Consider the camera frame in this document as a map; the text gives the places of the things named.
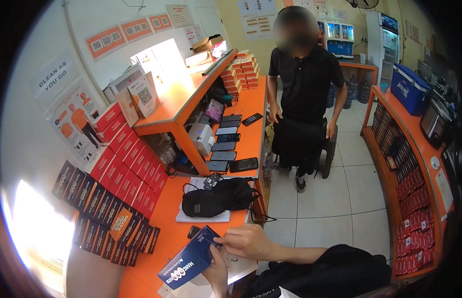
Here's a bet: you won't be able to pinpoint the stack of orange white boxes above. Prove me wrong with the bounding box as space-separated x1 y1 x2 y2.
220 49 261 98

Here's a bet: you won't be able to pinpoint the black garment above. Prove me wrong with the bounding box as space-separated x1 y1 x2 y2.
271 117 327 169

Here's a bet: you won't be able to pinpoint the black fabric bag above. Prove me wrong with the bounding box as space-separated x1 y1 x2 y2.
181 177 260 219

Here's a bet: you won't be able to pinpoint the group of water jugs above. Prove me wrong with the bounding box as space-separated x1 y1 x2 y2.
326 74 372 109

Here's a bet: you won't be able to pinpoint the orange printed carton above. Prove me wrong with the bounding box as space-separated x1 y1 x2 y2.
109 207 134 241

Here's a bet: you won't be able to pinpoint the staff uniform wall poster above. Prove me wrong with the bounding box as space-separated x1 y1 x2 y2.
46 80 105 165

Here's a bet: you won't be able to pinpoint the stack of white papers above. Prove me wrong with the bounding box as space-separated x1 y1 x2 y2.
175 177 232 224

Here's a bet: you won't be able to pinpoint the white text wall sign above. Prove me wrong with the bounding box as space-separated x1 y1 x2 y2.
29 52 81 109

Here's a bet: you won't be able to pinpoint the blue cooler box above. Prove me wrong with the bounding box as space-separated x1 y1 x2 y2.
390 63 433 116

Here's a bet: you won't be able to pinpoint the black charger plug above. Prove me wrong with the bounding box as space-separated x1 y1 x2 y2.
203 172 222 191

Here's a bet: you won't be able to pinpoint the black countertop appliance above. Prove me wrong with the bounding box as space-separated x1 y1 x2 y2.
420 98 452 150

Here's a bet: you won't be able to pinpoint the stack of black cartons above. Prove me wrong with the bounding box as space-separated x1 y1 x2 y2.
51 160 161 268

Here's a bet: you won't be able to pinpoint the row of smartphones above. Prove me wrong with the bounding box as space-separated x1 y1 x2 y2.
205 114 243 173

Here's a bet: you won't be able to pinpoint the white display refrigerator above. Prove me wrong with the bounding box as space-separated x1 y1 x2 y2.
366 11 401 87

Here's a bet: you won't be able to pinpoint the black stool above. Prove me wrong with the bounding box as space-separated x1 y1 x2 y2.
316 124 338 179

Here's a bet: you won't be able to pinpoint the orange code wall sign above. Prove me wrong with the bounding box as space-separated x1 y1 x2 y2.
85 25 127 60
148 12 174 33
120 16 153 42

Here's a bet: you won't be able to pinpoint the white code sign stand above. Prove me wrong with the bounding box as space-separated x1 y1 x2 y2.
127 72 159 120

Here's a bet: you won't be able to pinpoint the large black smartphone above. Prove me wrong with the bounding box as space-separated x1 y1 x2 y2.
229 157 259 173

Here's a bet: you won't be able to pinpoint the brown cardboard box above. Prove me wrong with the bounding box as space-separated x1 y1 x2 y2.
192 34 224 53

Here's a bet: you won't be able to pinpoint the orange raised counter shelf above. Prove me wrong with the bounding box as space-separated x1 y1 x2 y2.
132 48 239 177

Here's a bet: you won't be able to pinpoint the stack of red cartons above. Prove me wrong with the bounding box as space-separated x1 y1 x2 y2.
90 102 169 221

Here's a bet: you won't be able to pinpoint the blue drink dispenser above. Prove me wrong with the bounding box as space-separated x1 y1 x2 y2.
317 20 355 59

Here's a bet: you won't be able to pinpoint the person's right fingers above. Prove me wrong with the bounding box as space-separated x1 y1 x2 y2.
221 224 258 241

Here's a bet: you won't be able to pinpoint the person's right thumb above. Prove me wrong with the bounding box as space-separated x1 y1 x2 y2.
214 238 242 251

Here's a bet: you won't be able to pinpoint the white receipt printer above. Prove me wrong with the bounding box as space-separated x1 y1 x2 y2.
188 122 216 157

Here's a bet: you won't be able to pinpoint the person's right hand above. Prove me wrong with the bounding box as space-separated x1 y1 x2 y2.
214 224 275 261

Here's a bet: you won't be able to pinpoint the white flat box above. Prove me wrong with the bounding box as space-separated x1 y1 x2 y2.
185 50 213 68

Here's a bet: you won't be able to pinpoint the white orange wall poster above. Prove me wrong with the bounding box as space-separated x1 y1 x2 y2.
237 0 278 42

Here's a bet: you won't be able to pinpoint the orange full shop shelf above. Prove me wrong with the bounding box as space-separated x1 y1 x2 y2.
360 85 456 281

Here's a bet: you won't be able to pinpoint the person's left hand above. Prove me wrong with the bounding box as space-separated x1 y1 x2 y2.
201 244 230 290

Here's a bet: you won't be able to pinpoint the orange side table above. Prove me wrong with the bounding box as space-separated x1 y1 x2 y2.
338 59 379 87

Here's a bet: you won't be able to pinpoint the person's left thumb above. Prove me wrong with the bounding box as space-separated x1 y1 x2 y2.
211 244 224 267

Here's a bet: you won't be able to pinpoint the person's body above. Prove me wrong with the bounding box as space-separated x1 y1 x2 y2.
240 244 393 298

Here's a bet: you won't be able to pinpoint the blue carton box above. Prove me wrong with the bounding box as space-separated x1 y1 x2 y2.
157 225 222 291

